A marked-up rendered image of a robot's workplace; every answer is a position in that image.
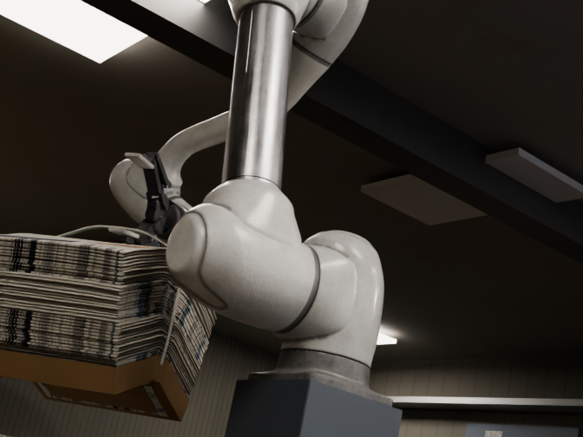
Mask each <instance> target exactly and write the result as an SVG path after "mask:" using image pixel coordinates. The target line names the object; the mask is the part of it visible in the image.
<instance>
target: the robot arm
mask: <svg viewBox="0 0 583 437"><path fill-rule="evenodd" d="M228 2H229V4H230V7H231V10H232V13H233V19H234V20H235V22H236V24H238V26H239V28H238V36H237V44H236V53H235V61H234V69H233V85H232V93H231V101H230V109H229V111H227V112H225V113H223V114H219V115H217V116H215V117H213V118H211V119H208V120H206V121H202V122H201V123H198V124H196V125H194V126H191V127H189V128H187V129H185V130H183V131H181V132H179V133H178V134H176V135H175V136H174V137H173V138H172V139H170V140H169V141H168V142H167V143H166V144H165V145H164V146H163V147H162V148H161V149H160V150H159V152H158V153H150V152H146V154H140V153H125V156H126V157H127V158H128V159H127V160H123V161H122V162H120V163H118V164H117V165H116V166H115V167H114V169H113V171H112V173H111V174H110V180H109V185H110V188H111V191H112V193H113V195H114V196H115V199H116V200H117V202H118V203H119V204H120V206H121V207H122V208H123V209H124V210H125V212H126V213H127V214H128V215H129V216H130V217H131V218H132V219H133V220H134V221H136V222H137V223H138V224H139V226H138V227H137V228H136V229H138V230H141V231H144V232H148V233H150V234H151V235H153V236H155V237H156V238H158V239H159V240H161V241H162V242H164V243H166V244H167V246H165V245H164V244H162V246H163V247H165V248H167V249H166V260H167V267H168V270H169V273H170V276H171V277H172V279H173V280H174V281H175V282H176V283H177V285H178V286H179V287H180V288H181V289H182V290H183V291H184V292H186V293H187V294H188V295H189V296H190V297H191V298H192V299H193V300H194V301H196V302H197V303H200V304H201V305H203V306H204V307H206V308H208V309H210V310H212V311H214V312H216V313H218V314H221V315H222V316H226V317H228V318H231V319H232V320H235V321H237V322H240V323H244V324H247V325H250V326H253V327H256V328H260V329H267V330H270V331H271V332H272V333H273V334H274V335H275V336H277V337H278V338H280V339H282V345H281V350H280V354H279V357H278V362H277V365H276V368H275V369H274V370H273V371H266V372H255V373H250V374H249V375H248V379H247V380H313V381H316V382H321V383H323V384H326V385H329V386H332V387H334V388H339V389H342V390H343V391H346V392H349V393H352V394H354V395H359V396H362V397H364V398H367V399H370V400H373V401H377V402H380V403H382V404H385V405H388V406H391V407H392V404H393V400H392V399H391V398H389V397H387V396H385V395H381V394H379V393H378V392H376V391H374V390H372V389H370V388H369V382H370V367H371V363H372V359H373V355H374V353H375V350H376V346H377V339H378V334H379V330H380V324H381V318H382V312H383V296H384V281H383V270H382V266H381V262H380V258H379V256H378V254H377V251H376V250H375V249H374V248H373V247H372V245H371V244H370V242H369V241H367V240H366V239H365V238H362V237H360V236H358V235H357V234H354V233H351V232H345V231H327V232H319V233H317V234H315V235H313V236H311V237H310V238H308V239H306V240H305V242H304V243H301V236H300V233H299V229H298V225H297V221H296V219H295V215H294V209H293V205H292V203H291V202H290V200H289V199H288V198H287V197H286V196H285V195H284V194H283V193H282V192H281V184H282V172H283V160H284V149H285V126H286V115H287V112H288V111H289V110H290V109H291V108H292V107H293V106H294V105H295V104H296V103H297V102H298V101H299V100H300V98H301V97H302V96H303V95H304V94H305V93H306V92H307V90H308V89H309V88H310V87H311V86H312V85H313V84H314V83H315V82H316V80H317V79H318V78H319V77H320V76H321V75H322V74H323V73H324V72H325V71H326V70H327V69H328V68H329V67H330V66H331V65H332V63H334V61H335V60H336V59H337V58H338V56H339V55H340V54H341V53H342V52H343V51H344V49H345V48H346V46H347V45H348V43H349V42H350V40H351V38H352V37H353V36H354V34H355V32H356V30H357V28H358V26H359V24H360V23H361V21H362V19H363V17H364V12H365V11H366V8H367V5H368V2H369V0H228ZM222 142H226V149H225V157H224V165H223V173H222V181H221V185H219V186H217V187H216V188H215V189H213V190H212V191H211V192H210V193H208V194H207V196H206V197H205V198H204V200H203V204H201V205H197V206H195V207H192V206H190V205H189V204H188V203H187V202H186V201H185V200H184V199H182V198H181V197H180V187H181V185H182V179H181V177H180V169H181V168H182V166H183V164H184V162H185V161H186V159H187V158H188V157H189V156H190V155H192V154H193V153H196V152H198V151H199V150H202V149H205V148H208V147H211V146H214V145H217V144H219V143H222ZM108 231H109V232H112V233H115V234H118V235H120V241H121V242H123V243H126V244H127V245H145V246H154V247H160V244H159V243H158V242H159V241H158V240H156V239H154V238H152V237H148V238H146V237H147V236H148V235H146V234H143V233H140V232H131V231H127V230H126V229H123V228H116V227H109V228H108ZM144 239H145V240H144ZM157 241H158V242H157Z"/></svg>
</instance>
